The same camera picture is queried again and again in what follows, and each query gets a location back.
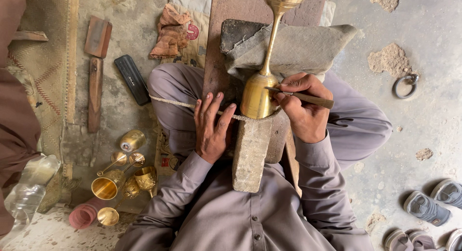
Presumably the person's left hand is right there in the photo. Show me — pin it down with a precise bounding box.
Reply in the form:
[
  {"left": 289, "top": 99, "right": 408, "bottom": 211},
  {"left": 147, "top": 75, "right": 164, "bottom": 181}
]
[{"left": 194, "top": 92, "right": 237, "bottom": 164}]

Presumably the person's right hand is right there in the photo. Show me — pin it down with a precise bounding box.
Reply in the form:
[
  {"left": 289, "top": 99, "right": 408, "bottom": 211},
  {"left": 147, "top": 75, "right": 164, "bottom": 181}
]
[{"left": 271, "top": 72, "right": 334, "bottom": 144}]

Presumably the wooden-handled engraving tool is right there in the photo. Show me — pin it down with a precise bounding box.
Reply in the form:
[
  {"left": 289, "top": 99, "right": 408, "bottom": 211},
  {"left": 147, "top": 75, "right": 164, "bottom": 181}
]
[{"left": 264, "top": 86, "right": 335, "bottom": 110}]

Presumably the grey stone block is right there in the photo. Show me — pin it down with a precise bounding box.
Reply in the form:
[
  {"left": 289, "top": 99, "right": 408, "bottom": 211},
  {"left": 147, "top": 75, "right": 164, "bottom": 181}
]
[{"left": 232, "top": 115, "right": 276, "bottom": 193}]

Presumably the tall plain brass goblet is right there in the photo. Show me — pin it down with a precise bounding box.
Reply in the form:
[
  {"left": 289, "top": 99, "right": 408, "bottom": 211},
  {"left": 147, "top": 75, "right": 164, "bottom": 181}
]
[{"left": 240, "top": 0, "right": 305, "bottom": 120}]

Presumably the grey burlap cloth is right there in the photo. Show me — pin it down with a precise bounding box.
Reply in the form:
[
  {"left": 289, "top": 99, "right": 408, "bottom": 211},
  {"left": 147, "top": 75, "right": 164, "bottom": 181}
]
[{"left": 224, "top": 22, "right": 358, "bottom": 83}]

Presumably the brass cup without stem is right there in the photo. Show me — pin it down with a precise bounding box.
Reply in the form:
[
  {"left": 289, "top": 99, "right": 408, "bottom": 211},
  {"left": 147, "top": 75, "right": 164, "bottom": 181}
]
[{"left": 119, "top": 129, "right": 147, "bottom": 153}]

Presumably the person's grey clothed body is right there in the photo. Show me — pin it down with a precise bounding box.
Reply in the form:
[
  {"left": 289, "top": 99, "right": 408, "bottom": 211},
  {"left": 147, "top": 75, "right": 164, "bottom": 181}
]
[{"left": 115, "top": 63, "right": 393, "bottom": 251}]

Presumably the printed beige cloth mat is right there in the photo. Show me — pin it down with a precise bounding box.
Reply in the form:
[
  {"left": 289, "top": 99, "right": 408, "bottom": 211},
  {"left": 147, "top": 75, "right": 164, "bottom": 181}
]
[{"left": 154, "top": 0, "right": 214, "bottom": 179}]

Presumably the black plastic case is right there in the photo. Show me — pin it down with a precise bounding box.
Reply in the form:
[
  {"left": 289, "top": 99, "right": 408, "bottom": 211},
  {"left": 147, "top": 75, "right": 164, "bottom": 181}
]
[{"left": 114, "top": 54, "right": 152, "bottom": 107}]

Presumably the dark padded block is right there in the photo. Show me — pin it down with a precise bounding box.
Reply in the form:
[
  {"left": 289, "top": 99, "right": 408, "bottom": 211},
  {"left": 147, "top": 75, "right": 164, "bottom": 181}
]
[{"left": 220, "top": 19, "right": 269, "bottom": 55}]

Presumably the orange crumpled rag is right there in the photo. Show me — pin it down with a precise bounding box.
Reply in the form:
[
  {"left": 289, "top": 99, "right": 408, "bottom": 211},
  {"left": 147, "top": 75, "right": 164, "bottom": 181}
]
[{"left": 149, "top": 4, "right": 194, "bottom": 60}]

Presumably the large engraved brass goblet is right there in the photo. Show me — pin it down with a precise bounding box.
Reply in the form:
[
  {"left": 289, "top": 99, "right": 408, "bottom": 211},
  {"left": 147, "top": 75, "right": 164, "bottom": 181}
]
[{"left": 90, "top": 152, "right": 146, "bottom": 201}]

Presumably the brown wooden stick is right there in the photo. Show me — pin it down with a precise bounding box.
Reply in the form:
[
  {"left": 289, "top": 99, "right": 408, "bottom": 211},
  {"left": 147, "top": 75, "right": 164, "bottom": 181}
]
[{"left": 87, "top": 57, "right": 104, "bottom": 134}]

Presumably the slim brass goblet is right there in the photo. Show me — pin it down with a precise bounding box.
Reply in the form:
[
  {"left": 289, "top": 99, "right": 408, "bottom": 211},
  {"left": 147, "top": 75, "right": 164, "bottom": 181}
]
[{"left": 97, "top": 176, "right": 142, "bottom": 227}]

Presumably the long brown wooden board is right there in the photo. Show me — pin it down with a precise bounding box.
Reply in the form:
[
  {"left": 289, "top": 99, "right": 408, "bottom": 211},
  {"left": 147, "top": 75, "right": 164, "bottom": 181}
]
[{"left": 201, "top": 0, "right": 327, "bottom": 198}]

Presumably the reddish sharpening stone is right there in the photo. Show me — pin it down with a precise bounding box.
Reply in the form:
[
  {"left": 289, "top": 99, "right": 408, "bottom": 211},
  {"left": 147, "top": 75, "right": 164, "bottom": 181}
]
[{"left": 84, "top": 15, "right": 113, "bottom": 59}]

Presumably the pink ribbed plastic roll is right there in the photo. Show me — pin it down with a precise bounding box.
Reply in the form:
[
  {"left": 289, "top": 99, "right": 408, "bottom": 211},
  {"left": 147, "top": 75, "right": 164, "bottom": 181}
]
[{"left": 68, "top": 196, "right": 117, "bottom": 230}]

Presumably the grey sandal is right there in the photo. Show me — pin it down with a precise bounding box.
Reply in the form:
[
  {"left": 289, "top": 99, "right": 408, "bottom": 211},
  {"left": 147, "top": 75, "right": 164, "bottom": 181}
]
[
  {"left": 407, "top": 230, "right": 438, "bottom": 251},
  {"left": 430, "top": 178, "right": 462, "bottom": 210},
  {"left": 403, "top": 190, "right": 452, "bottom": 227},
  {"left": 384, "top": 228, "right": 414, "bottom": 251},
  {"left": 445, "top": 228, "right": 462, "bottom": 251}
]

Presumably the woven straw mat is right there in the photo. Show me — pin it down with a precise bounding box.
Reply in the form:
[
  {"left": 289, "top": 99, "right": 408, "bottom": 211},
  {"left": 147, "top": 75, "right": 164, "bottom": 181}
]
[{"left": 6, "top": 0, "right": 81, "bottom": 213}]

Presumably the clear plastic bottle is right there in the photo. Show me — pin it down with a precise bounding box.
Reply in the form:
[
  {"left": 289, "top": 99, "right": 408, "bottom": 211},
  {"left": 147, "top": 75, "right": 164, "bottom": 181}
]
[{"left": 0, "top": 154, "right": 61, "bottom": 245}]

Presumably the short wooden slat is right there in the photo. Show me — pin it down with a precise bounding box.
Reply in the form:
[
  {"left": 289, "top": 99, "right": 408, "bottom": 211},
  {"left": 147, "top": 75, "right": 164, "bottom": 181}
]
[{"left": 12, "top": 30, "right": 49, "bottom": 42}]

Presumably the pale twisted rope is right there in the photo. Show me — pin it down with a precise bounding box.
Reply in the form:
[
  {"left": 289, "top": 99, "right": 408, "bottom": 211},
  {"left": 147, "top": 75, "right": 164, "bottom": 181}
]
[{"left": 149, "top": 95, "right": 283, "bottom": 122}]

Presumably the metal ring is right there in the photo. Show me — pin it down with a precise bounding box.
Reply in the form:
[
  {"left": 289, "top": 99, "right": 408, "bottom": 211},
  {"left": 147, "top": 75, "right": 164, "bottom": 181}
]
[{"left": 393, "top": 74, "right": 420, "bottom": 100}]

